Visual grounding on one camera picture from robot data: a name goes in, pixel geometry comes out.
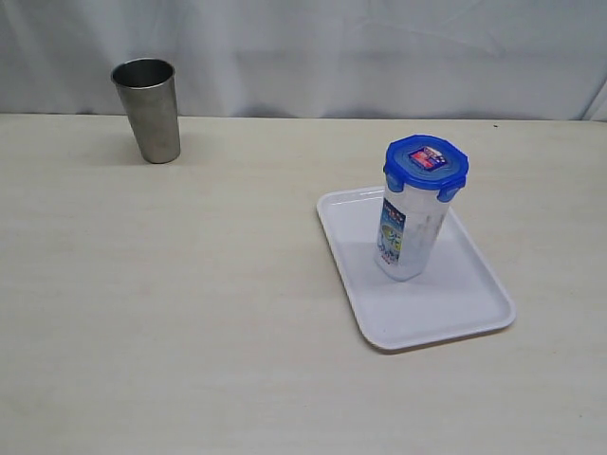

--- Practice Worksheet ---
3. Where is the clear plastic tall container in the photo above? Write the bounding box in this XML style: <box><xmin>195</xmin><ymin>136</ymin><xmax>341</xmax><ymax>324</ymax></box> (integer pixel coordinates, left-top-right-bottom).
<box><xmin>375</xmin><ymin>184</ymin><xmax>453</xmax><ymax>282</ymax></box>

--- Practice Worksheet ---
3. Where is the stainless steel tumbler cup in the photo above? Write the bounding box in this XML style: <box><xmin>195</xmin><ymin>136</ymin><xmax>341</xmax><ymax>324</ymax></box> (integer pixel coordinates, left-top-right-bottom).
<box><xmin>111</xmin><ymin>58</ymin><xmax>181</xmax><ymax>164</ymax></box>

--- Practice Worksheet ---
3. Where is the blue plastic lid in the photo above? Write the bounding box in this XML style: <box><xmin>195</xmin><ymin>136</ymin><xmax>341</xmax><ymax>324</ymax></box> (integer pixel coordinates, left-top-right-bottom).
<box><xmin>383</xmin><ymin>135</ymin><xmax>469</xmax><ymax>203</ymax></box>

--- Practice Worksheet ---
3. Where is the white rectangular plastic tray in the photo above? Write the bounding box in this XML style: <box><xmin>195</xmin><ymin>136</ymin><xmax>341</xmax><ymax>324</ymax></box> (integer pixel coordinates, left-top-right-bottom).
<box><xmin>317</xmin><ymin>187</ymin><xmax>516</xmax><ymax>353</ymax></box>

